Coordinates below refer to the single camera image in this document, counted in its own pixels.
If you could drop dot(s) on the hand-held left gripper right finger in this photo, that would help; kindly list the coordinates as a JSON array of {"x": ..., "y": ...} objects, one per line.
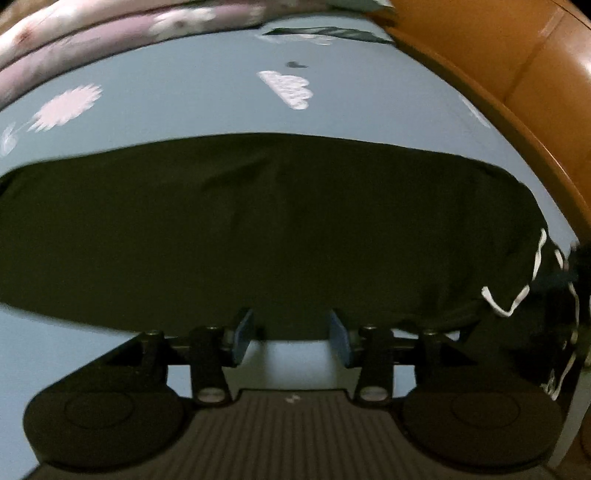
[{"x": 339, "y": 340}]

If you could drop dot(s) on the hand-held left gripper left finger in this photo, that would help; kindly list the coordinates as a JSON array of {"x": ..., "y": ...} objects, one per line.
[{"x": 242, "y": 337}]

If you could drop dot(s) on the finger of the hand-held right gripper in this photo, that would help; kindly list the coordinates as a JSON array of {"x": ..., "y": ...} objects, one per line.
[{"x": 556, "y": 280}]

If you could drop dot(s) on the wooden headboard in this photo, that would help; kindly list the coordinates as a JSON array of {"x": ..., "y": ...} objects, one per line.
[{"x": 508, "y": 60}]

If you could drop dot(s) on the blue floral bed sheet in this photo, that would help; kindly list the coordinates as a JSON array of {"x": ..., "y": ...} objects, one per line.
[{"x": 207, "y": 106}]

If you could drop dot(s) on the purple floral quilt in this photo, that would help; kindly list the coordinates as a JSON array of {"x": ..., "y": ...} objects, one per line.
[{"x": 115, "y": 39}]

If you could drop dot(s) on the pink floral quilt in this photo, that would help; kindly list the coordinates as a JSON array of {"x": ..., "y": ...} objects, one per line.
[{"x": 83, "y": 18}]

